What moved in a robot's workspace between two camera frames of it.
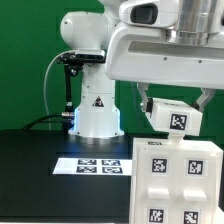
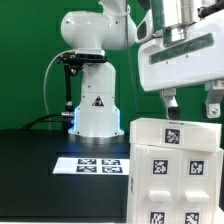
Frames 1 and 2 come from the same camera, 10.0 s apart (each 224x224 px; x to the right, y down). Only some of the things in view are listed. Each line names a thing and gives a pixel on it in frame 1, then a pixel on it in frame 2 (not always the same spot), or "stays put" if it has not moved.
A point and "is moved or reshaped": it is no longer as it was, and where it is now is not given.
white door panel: (158, 186) stays put
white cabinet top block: (175, 116) is moved or reshaped
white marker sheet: (91, 166) stays put
